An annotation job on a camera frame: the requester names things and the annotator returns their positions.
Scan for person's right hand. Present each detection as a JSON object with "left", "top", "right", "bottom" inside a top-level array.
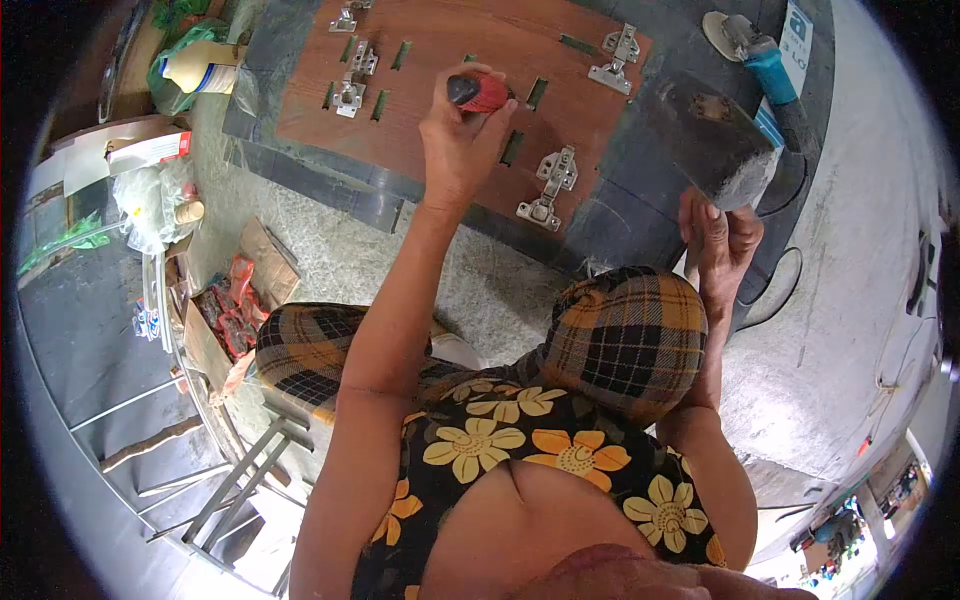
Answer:
[{"left": 678, "top": 187, "right": 766, "bottom": 318}]

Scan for white red cardboard box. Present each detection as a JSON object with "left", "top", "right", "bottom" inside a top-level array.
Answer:
[{"left": 48, "top": 123, "right": 193, "bottom": 198}]

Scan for red handled chisel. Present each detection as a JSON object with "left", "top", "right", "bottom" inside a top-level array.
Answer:
[{"left": 447, "top": 71, "right": 517, "bottom": 115}]

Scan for metal cabinet hinge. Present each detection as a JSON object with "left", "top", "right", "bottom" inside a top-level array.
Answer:
[
  {"left": 587, "top": 22, "right": 642, "bottom": 96},
  {"left": 331, "top": 41, "right": 380, "bottom": 119},
  {"left": 516, "top": 145, "right": 580, "bottom": 232},
  {"left": 328, "top": 0, "right": 376, "bottom": 33}
]

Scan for metal frame stool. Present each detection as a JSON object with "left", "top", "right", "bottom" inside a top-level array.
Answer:
[{"left": 146, "top": 405, "right": 316, "bottom": 560}]

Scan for blue angle grinder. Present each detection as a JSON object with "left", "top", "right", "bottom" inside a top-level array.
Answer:
[{"left": 702, "top": 11, "right": 822, "bottom": 155}]

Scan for wooden stick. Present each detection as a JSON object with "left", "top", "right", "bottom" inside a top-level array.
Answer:
[{"left": 99, "top": 414, "right": 205, "bottom": 474}]

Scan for person's legs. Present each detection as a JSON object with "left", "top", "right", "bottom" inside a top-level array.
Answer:
[{"left": 255, "top": 266, "right": 710, "bottom": 430}]

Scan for person's right thumb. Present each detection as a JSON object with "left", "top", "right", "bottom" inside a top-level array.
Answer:
[{"left": 678, "top": 187, "right": 725, "bottom": 260}]

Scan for green plastic bag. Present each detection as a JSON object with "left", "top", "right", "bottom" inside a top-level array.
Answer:
[{"left": 146, "top": 18, "right": 241, "bottom": 117}]

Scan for large dark mallet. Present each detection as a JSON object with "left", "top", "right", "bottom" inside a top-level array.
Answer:
[{"left": 636, "top": 69, "right": 778, "bottom": 280}]

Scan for clear plastic bag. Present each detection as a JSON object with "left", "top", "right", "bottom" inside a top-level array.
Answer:
[{"left": 112, "top": 159, "right": 205, "bottom": 256}]

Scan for person's left thumb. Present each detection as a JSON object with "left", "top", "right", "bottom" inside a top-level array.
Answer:
[{"left": 480, "top": 99, "right": 520, "bottom": 147}]

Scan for cardboard box of red packets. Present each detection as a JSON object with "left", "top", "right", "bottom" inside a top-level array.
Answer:
[{"left": 165, "top": 217, "right": 301, "bottom": 399}]

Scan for person's right fingers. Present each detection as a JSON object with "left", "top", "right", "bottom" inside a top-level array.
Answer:
[{"left": 723, "top": 206, "right": 766, "bottom": 275}]

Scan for brown wooden board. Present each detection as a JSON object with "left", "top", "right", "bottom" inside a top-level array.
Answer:
[{"left": 276, "top": 0, "right": 654, "bottom": 241}]

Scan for person's left fingers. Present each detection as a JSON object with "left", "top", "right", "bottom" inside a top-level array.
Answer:
[{"left": 438, "top": 62, "right": 504, "bottom": 95}]

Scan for dark stone slab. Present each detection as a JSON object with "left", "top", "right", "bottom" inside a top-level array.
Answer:
[{"left": 222, "top": 0, "right": 837, "bottom": 335}]

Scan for black cable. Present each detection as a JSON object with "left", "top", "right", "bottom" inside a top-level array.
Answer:
[{"left": 731, "top": 246, "right": 805, "bottom": 331}]

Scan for person's left hand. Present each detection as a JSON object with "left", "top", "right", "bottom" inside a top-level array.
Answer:
[{"left": 418, "top": 62, "right": 520, "bottom": 216}]

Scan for blue white packet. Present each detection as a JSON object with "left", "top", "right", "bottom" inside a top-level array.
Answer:
[{"left": 132, "top": 298, "right": 163, "bottom": 343}]

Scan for person's body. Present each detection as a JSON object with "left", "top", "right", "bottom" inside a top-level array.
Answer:
[{"left": 288, "top": 377, "right": 819, "bottom": 600}]

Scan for white blue printed carton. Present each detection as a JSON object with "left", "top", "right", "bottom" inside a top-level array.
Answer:
[{"left": 753, "top": 0, "right": 815, "bottom": 147}]

